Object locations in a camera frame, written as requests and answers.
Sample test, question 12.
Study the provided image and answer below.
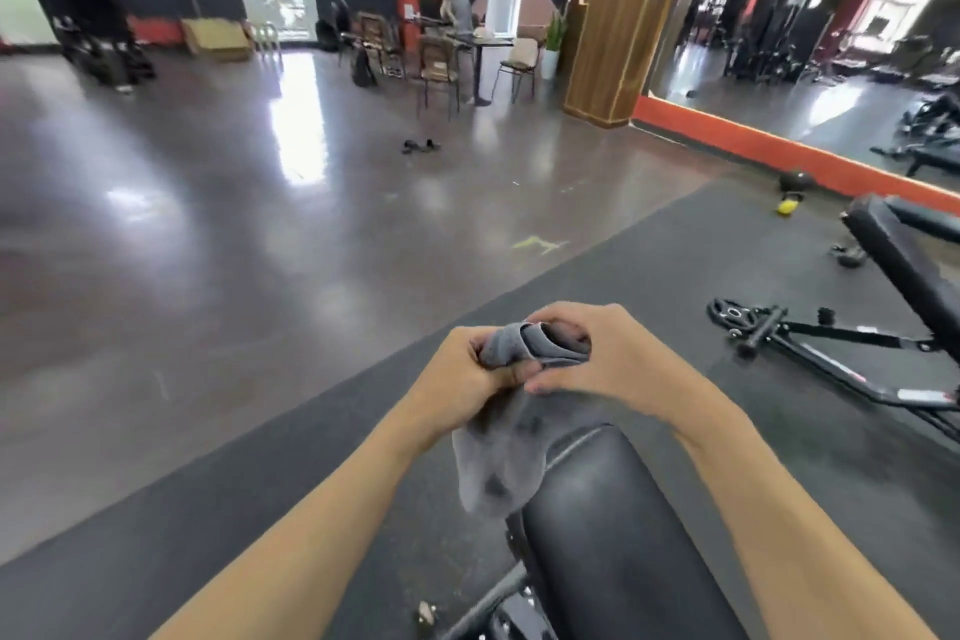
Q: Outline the person's right hand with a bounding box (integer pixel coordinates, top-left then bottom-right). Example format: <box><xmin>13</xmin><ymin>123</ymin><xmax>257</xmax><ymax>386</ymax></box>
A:
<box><xmin>523</xmin><ymin>300</ymin><xmax>740</xmax><ymax>450</ymax></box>

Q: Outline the person's left hand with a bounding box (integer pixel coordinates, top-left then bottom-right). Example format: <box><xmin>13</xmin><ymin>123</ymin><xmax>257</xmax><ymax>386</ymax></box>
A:
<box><xmin>404</xmin><ymin>326</ymin><xmax>545</xmax><ymax>444</ymax></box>

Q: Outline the grey towel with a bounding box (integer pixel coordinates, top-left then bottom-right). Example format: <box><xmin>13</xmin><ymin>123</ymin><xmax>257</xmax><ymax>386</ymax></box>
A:
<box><xmin>451</xmin><ymin>320</ymin><xmax>613</xmax><ymax>517</ymax></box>

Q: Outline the person's right forearm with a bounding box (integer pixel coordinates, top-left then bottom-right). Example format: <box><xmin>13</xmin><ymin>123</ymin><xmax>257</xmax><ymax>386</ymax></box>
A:
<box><xmin>674</xmin><ymin>391</ymin><xmax>939</xmax><ymax>640</ymax></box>

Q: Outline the person's left forearm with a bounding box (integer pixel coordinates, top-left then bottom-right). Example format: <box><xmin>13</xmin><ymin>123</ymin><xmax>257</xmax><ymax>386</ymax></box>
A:
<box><xmin>149</xmin><ymin>395</ymin><xmax>466</xmax><ymax>640</ymax></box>

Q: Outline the brown metal chair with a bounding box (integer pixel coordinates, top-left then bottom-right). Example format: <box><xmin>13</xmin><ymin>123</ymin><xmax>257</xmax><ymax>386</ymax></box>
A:
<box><xmin>414</xmin><ymin>35</ymin><xmax>462</xmax><ymax>121</ymax></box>
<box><xmin>358</xmin><ymin>11</ymin><xmax>408</xmax><ymax>82</ymax></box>

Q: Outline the black adjustable bench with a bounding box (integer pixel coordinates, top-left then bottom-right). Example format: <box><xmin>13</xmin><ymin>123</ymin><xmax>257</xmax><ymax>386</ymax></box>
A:
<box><xmin>418</xmin><ymin>424</ymin><xmax>751</xmax><ymax>640</ymax></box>

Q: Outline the potted plant white pot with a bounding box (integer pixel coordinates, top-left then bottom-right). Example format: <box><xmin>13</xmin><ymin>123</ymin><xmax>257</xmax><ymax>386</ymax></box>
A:
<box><xmin>539</xmin><ymin>5</ymin><xmax>569</xmax><ymax>81</ymax></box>

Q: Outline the black bag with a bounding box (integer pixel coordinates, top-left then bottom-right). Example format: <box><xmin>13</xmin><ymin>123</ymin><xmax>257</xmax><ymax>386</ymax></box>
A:
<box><xmin>350</xmin><ymin>46</ymin><xmax>379</xmax><ymax>90</ymax></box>

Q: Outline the black cafe table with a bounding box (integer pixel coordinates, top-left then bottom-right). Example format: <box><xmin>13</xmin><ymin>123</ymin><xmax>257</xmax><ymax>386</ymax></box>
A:
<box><xmin>448</xmin><ymin>31</ymin><xmax>517</xmax><ymax>110</ymax></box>

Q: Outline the wooden plyo box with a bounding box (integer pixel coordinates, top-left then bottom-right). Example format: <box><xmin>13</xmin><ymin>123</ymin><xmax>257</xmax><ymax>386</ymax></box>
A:
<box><xmin>181</xmin><ymin>16</ymin><xmax>253</xmax><ymax>63</ymax></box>

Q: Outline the black gym machine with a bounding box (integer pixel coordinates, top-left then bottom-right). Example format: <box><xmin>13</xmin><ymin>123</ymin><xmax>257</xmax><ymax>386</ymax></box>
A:
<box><xmin>44</xmin><ymin>0</ymin><xmax>159</xmax><ymax>95</ymax></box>

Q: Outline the large wall mirror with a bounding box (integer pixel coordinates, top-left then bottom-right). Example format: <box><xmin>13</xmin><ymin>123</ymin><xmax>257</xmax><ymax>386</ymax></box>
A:
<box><xmin>646</xmin><ymin>0</ymin><xmax>960</xmax><ymax>177</ymax></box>

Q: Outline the metal frame chair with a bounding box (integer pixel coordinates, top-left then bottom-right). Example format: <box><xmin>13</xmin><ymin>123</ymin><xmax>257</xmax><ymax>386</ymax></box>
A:
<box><xmin>251</xmin><ymin>20</ymin><xmax>286</xmax><ymax>67</ymax></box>

